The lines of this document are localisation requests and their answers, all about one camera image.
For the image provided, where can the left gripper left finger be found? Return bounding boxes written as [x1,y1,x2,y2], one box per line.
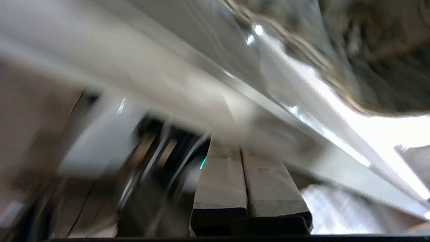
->
[191,133,248,210]

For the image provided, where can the white cabinet drawer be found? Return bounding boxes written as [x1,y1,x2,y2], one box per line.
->
[0,0,430,219]

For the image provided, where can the grey-green denim shorts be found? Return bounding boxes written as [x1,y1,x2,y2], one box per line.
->
[222,0,430,116]

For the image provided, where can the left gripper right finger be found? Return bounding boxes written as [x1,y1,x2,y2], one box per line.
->
[240,148,311,217]

